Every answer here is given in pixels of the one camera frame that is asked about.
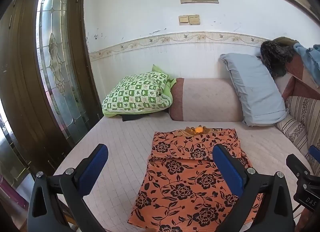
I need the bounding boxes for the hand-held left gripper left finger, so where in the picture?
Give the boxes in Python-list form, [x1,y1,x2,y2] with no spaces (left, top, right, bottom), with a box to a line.
[27,143,109,232]

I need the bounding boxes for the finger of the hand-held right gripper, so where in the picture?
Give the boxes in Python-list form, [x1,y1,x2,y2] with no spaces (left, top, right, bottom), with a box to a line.
[286,154,311,180]
[308,145,320,165]

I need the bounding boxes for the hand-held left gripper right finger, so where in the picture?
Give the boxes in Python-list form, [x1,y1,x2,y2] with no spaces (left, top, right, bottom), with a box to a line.
[212,144,294,232]

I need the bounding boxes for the orange black floral garment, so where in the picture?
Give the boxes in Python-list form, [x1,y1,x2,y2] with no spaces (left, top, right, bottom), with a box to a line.
[127,126,263,232]

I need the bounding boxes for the striped beige cushion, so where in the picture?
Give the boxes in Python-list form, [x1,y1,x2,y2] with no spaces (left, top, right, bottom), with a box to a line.
[275,96,320,170]

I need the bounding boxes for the pink bolster cushion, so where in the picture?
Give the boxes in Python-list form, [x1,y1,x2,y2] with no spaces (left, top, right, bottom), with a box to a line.
[169,78,244,122]

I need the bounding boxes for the light blue pillow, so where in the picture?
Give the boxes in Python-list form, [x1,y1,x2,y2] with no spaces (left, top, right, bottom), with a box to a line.
[219,53,288,126]

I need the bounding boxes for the green checkered pillow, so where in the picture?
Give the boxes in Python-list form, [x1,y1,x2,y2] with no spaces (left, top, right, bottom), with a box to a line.
[102,65,177,118]

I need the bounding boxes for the blue cloth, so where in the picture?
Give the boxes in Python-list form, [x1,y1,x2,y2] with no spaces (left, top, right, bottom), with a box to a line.
[293,43,320,87]

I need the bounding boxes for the dark furry jacket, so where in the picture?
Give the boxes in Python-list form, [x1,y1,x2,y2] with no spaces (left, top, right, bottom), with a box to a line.
[260,37,299,78]

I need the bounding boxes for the dark wooden glass-panel door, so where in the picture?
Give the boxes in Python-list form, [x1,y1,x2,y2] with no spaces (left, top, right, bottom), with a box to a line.
[0,0,103,190]

